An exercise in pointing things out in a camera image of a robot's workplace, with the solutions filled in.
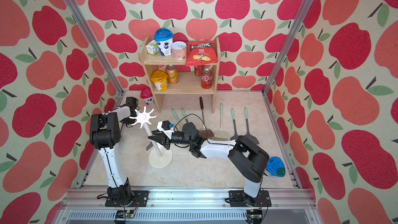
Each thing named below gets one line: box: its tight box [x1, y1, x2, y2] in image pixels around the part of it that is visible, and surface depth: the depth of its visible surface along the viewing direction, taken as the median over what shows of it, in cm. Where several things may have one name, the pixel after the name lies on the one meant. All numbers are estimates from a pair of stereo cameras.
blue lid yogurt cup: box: [153, 27, 175, 56], surface depth 75 cm
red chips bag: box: [185, 40, 218, 67], surface depth 76 cm
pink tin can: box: [171, 40, 188, 61], surface depth 76 cm
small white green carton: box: [145, 39, 161, 56], surface depth 80 cm
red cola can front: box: [201, 68, 213, 90], surface depth 88 cm
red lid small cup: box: [139, 87, 155, 106], surface depth 110 cm
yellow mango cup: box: [150, 70, 169, 92], surface depth 88 cm
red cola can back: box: [194, 64, 205, 77], surface depth 98 cm
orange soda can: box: [165, 64, 178, 85], surface depth 92 cm
